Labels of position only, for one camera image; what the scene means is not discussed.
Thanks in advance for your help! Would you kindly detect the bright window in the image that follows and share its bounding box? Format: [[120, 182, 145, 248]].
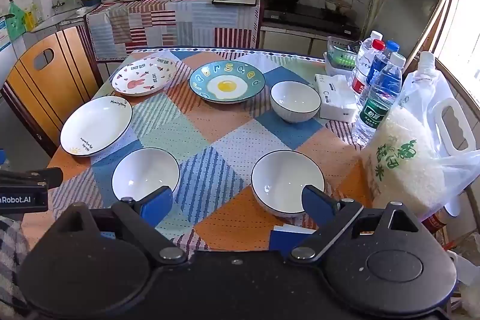
[[431, 0, 480, 81]]

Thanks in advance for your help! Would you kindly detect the wooden cabinet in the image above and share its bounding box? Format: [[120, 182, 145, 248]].
[[0, 25, 104, 157]]

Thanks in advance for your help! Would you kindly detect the white bowl with dark rim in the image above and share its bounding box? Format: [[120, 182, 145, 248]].
[[251, 150, 326, 219], [111, 148, 181, 201], [270, 81, 322, 124]]

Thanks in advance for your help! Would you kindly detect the cream paper package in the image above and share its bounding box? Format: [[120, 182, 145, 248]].
[[360, 52, 477, 221]]

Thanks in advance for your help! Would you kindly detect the water bottle with red cap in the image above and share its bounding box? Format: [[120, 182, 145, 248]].
[[350, 40, 386, 96]]

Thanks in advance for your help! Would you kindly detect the green item in basket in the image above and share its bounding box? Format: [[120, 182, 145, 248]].
[[330, 46, 357, 68]]

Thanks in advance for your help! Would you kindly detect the striped patchwork counter cloth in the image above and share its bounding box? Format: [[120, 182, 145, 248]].
[[86, 0, 264, 61]]

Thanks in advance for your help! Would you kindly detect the water bottle with green label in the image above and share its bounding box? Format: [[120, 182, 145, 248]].
[[354, 53, 407, 147]]

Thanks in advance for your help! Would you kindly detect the blue box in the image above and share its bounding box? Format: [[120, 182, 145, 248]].
[[269, 224, 318, 252]]

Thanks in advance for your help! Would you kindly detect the black gas stove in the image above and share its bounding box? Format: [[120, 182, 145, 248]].
[[262, 3, 361, 36]]

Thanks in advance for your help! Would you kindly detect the teal plate with egg print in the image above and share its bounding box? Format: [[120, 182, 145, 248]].
[[188, 61, 266, 105]]

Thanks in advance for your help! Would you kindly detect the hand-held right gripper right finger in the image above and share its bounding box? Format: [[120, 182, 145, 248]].
[[287, 184, 421, 262]]

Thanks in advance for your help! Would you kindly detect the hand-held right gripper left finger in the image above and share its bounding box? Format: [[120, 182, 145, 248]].
[[49, 186, 188, 265]]

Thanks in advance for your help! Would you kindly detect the clear water bottle white cap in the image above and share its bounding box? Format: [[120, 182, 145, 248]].
[[347, 31, 383, 92]]

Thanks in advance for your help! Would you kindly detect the small pot with lid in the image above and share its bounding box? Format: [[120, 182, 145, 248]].
[[324, 0, 353, 15]]

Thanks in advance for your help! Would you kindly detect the clear plastic jug with handle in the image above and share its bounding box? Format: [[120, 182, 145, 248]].
[[431, 69, 480, 210]]

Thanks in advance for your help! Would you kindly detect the dark checked cloth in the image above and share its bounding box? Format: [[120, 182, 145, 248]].
[[0, 217, 30, 307]]

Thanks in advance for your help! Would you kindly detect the white tissue pack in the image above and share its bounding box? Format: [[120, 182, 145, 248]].
[[313, 73, 359, 123]]

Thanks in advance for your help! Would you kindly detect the water bottle with blue cap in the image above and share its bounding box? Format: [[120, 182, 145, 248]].
[[365, 40, 400, 88]]

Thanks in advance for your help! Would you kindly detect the green dish soap bottle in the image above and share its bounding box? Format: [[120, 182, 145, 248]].
[[7, 0, 25, 40]]

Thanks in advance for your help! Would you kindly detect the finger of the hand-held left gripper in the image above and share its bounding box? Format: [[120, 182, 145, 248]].
[[0, 167, 64, 189]]

